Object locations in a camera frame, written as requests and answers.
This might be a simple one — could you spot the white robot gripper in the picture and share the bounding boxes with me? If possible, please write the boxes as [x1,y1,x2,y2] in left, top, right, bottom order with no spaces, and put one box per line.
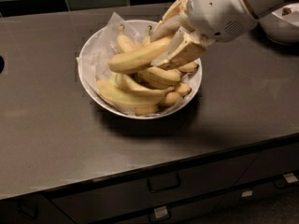
[149,0,260,71]

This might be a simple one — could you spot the yellow banana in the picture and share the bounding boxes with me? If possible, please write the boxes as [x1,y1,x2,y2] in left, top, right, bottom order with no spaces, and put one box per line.
[108,35,172,74]
[141,25,200,74]

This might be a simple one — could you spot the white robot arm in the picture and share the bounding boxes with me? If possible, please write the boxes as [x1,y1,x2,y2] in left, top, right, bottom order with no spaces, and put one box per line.
[150,0,298,70]

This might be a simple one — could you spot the short back middle banana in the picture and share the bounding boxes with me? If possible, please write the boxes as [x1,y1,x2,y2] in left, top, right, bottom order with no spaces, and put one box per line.
[138,67,181,85]

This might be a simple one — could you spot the long upper middle banana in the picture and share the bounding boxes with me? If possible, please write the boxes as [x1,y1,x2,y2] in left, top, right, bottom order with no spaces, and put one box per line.
[117,24,138,53]

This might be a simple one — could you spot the small banana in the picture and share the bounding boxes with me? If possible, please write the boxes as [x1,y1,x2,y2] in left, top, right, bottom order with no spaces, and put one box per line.
[175,82,192,97]
[134,105,159,116]
[159,91,181,106]

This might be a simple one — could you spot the small lower right banana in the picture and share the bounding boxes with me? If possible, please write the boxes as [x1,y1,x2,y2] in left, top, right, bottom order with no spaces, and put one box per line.
[159,91,181,106]

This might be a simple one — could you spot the large white bowl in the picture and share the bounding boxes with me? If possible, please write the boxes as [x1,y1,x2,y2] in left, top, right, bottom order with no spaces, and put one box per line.
[77,19,203,120]

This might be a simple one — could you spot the small bottom banana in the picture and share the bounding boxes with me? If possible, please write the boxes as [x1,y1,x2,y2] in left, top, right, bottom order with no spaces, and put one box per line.
[134,105,159,116]

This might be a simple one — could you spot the front yellow-green banana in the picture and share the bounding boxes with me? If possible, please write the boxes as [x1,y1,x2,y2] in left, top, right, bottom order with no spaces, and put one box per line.
[97,80,164,107]

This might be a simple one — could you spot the white bowl at back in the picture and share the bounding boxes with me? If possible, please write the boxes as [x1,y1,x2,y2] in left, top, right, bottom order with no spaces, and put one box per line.
[259,3,299,45]

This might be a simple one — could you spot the white paper liner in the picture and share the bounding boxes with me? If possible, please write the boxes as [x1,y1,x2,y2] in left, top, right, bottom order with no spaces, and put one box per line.
[76,11,200,118]

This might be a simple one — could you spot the right dark drawer front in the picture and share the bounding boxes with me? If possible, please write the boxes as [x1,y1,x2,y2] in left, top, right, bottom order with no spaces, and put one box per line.
[235,143,299,186]

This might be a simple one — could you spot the dark drawer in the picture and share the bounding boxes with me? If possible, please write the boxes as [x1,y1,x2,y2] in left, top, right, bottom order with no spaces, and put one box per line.
[92,175,299,224]
[0,194,75,224]
[53,154,255,224]
[235,143,299,186]

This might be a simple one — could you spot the small white label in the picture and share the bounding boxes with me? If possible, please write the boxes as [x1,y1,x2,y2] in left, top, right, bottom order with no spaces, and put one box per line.
[241,190,253,198]

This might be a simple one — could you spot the white label on lower drawer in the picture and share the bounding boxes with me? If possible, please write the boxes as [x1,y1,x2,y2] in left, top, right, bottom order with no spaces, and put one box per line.
[154,206,169,219]

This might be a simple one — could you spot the white label on drawer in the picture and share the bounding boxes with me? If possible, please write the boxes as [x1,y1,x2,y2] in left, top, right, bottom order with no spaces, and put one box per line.
[154,206,169,219]
[283,173,299,184]

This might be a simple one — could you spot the white label on right drawer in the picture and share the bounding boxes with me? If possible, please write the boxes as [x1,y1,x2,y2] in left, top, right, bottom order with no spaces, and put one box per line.
[283,173,299,184]

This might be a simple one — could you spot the lower dark drawer front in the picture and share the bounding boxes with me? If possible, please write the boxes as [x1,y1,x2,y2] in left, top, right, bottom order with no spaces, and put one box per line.
[92,175,299,224]

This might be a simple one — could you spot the middle dark drawer front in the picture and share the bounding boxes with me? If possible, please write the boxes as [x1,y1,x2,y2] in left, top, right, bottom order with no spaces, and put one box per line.
[53,154,255,224]

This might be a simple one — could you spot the left dark drawer front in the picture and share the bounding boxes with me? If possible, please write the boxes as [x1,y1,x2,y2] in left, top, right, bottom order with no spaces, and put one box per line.
[0,194,75,224]

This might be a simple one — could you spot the black middle drawer handle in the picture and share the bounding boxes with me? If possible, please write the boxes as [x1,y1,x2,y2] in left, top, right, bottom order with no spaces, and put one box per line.
[147,173,181,193]

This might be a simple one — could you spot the black drawer handle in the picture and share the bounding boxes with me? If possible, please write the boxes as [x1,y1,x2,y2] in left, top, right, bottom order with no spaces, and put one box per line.
[17,199,38,221]
[273,174,299,189]
[147,173,181,193]

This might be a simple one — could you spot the black right drawer handle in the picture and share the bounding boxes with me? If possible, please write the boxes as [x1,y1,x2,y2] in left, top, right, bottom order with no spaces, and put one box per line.
[273,174,299,189]

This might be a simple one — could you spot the black left drawer handle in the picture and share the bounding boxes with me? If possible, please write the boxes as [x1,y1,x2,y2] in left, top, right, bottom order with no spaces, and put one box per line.
[17,199,38,221]

